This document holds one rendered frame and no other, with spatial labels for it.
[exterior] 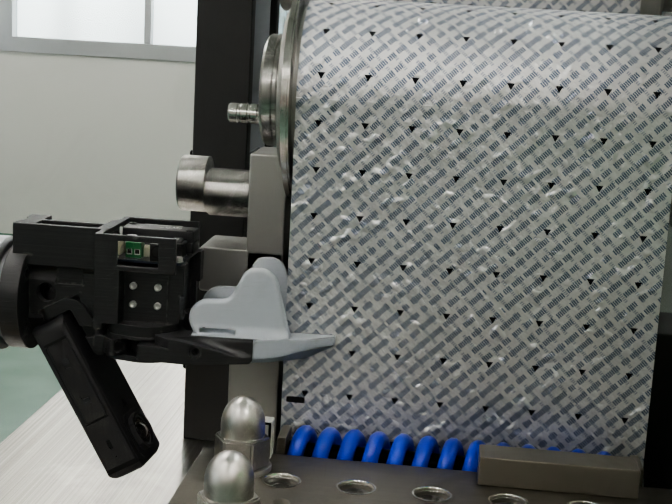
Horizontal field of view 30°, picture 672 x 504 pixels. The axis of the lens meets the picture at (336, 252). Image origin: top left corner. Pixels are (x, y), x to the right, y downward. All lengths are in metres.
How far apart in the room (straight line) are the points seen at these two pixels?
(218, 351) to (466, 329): 0.16
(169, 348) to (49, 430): 0.46
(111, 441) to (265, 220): 0.18
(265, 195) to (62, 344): 0.17
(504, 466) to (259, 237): 0.24
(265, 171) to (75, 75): 5.81
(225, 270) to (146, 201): 5.75
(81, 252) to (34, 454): 0.39
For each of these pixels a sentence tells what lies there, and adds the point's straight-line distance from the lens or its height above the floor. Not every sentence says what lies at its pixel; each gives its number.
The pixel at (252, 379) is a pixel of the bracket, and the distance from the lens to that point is 0.91.
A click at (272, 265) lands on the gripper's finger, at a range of 0.83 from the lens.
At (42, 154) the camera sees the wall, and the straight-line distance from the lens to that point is 6.76.
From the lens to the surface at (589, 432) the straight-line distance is 0.83.
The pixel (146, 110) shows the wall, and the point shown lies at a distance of 6.58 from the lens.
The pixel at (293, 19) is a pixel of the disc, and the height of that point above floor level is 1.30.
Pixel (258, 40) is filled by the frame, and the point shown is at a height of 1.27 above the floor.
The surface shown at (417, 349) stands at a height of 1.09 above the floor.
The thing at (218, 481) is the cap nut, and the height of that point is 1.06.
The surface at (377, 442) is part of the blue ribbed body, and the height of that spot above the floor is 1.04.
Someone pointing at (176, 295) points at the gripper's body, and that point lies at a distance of 0.80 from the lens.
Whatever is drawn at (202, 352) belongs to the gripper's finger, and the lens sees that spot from 0.78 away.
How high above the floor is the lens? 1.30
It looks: 11 degrees down
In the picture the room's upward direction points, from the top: 3 degrees clockwise
